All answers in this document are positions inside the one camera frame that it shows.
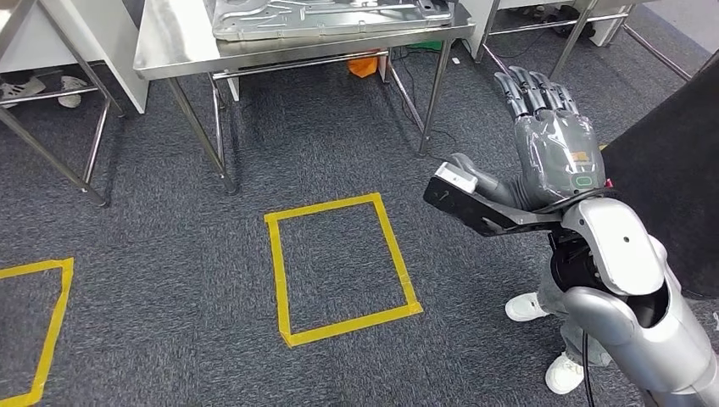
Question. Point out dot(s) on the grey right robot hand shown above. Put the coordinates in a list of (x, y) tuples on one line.
[(561, 157)]

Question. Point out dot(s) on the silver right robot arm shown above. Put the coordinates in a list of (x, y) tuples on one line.
[(623, 247)]

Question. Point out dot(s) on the person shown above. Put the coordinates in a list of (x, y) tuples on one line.
[(668, 196)]

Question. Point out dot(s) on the black floor device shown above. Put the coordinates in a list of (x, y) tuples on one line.
[(573, 22)]

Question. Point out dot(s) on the orange object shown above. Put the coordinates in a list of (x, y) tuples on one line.
[(362, 64)]

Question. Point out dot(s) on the stamped sheet metal panel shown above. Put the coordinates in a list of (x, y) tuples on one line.
[(314, 17)]

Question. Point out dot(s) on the white shoe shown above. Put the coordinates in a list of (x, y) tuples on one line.
[(22, 90), (70, 92)]

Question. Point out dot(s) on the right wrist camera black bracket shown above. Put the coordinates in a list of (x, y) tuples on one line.
[(466, 205)]

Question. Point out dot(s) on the steel leg table frame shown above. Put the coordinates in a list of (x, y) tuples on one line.
[(95, 140)]

